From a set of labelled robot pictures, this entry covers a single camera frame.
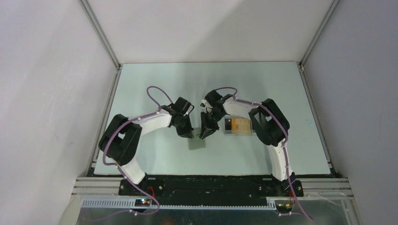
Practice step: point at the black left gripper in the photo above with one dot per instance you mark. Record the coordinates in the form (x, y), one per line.
(187, 133)

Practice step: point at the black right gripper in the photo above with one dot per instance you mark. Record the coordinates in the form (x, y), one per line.
(207, 129)

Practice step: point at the clear plastic card box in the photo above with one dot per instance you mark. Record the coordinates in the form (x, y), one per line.
(228, 133)

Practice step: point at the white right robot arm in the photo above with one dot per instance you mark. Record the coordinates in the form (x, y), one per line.
(268, 122)

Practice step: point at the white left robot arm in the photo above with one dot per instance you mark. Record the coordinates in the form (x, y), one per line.
(119, 143)

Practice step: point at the gold card stack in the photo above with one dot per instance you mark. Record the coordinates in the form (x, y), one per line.
(241, 126)

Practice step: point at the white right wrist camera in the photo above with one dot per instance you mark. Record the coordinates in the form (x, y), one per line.
(204, 103)

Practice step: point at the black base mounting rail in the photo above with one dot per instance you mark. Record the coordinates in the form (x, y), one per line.
(209, 190)

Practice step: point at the white slotted cable duct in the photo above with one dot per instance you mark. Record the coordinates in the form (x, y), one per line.
(137, 203)

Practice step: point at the left aluminium frame post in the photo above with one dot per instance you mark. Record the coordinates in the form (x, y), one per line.
(92, 18)

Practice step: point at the aluminium frame post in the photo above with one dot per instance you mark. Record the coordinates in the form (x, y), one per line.
(92, 18)
(319, 31)

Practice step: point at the right aluminium frame post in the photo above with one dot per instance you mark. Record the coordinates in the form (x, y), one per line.
(319, 31)

